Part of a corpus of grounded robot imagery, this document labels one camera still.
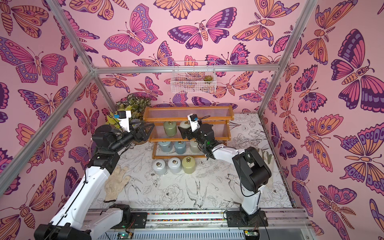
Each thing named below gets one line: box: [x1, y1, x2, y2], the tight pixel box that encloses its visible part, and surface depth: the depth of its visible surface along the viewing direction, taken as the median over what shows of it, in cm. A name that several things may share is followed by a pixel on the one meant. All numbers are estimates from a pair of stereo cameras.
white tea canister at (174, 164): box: [167, 157, 182, 175], surface depth 87 cm
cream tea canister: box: [179, 121, 191, 129], surface depth 86 cm
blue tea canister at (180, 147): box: [174, 141, 187, 155], surface depth 94 cm
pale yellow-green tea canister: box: [181, 156, 196, 175], surface depth 87 cm
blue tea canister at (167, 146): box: [159, 141, 172, 153], surface depth 95 cm
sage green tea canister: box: [163, 121, 177, 137], surface depth 86 cm
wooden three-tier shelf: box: [143, 105, 235, 160], surface depth 87 cm
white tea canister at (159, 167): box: [152, 159, 167, 176], surface depth 87 cm
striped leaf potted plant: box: [116, 94, 151, 121], surface depth 98 cm
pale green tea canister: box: [189, 140, 201, 153], surface depth 94 cm
